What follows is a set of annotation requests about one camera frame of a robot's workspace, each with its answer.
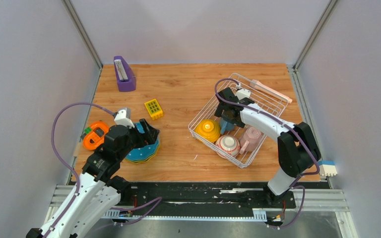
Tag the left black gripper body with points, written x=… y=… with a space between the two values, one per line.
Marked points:
x=136 y=139

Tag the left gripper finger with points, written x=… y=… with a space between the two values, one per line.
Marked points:
x=145 y=125
x=152 y=136

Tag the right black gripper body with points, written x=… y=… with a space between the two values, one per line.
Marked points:
x=225 y=117

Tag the blue polka dot plate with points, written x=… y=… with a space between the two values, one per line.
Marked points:
x=146 y=150

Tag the blue ceramic mug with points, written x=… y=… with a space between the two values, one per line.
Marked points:
x=225 y=126

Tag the yellow polka dot plate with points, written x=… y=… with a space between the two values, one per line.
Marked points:
x=140 y=161

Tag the green polka dot plate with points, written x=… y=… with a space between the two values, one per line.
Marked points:
x=137 y=159

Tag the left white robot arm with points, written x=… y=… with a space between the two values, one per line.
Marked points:
x=97 y=189

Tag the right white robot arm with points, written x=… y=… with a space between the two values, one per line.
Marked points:
x=297 y=147

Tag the yellow toy block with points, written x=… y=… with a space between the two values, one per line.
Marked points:
x=154 y=109

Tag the yellow ribbed bowl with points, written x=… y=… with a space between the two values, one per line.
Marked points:
x=209 y=130

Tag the white red patterned bowl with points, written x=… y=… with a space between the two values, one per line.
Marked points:
x=229 y=145

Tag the pink ceramic mug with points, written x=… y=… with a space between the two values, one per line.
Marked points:
x=250 y=140

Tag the orange tape measure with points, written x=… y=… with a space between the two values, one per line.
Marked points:
x=93 y=135

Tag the purple metronome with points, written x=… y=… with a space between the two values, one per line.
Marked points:
x=125 y=77

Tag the white blue toy block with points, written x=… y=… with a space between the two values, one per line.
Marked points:
x=327 y=168

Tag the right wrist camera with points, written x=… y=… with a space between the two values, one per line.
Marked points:
x=243 y=93

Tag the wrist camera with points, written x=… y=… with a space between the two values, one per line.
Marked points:
x=243 y=93
x=122 y=117

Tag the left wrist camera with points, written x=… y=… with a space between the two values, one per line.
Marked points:
x=122 y=117

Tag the white wire dish rack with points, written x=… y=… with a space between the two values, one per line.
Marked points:
x=269 y=103

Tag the pink white rack handle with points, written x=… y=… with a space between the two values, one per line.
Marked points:
x=255 y=84

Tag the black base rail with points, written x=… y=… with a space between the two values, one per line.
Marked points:
x=206 y=201

